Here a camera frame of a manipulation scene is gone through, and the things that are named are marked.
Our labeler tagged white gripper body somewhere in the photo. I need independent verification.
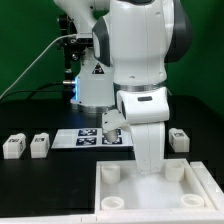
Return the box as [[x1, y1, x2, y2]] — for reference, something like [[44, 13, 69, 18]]
[[102, 87, 170, 173]]

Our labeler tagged white square tabletop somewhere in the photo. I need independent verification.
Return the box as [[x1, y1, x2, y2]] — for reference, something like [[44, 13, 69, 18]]
[[95, 159, 215, 212]]

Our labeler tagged paper sheet with AprilTags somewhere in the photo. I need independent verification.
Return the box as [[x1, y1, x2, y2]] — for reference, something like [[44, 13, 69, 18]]
[[52, 128, 132, 149]]

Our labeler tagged white cable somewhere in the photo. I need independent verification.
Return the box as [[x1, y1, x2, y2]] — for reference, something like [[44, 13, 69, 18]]
[[0, 33, 78, 98]]

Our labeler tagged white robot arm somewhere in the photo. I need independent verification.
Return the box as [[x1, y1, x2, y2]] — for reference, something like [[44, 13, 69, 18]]
[[53, 0, 191, 173]]

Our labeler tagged black cable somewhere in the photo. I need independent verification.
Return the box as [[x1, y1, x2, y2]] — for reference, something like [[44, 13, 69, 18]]
[[0, 81, 76, 103]]

